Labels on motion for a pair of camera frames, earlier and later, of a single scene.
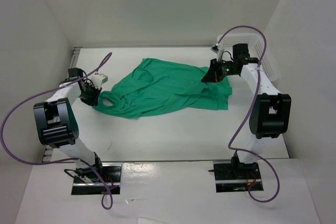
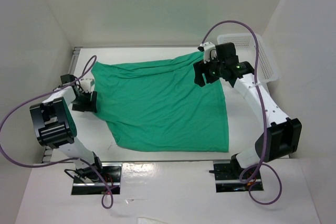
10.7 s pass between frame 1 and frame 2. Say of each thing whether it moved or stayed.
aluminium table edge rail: stayed
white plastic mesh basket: stayed
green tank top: moved
